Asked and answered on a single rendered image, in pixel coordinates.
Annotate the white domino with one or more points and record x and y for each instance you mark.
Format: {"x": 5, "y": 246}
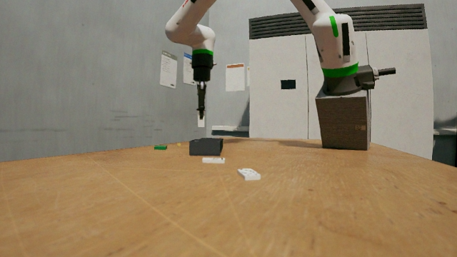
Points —
{"x": 248, "y": 174}
{"x": 213, "y": 160}

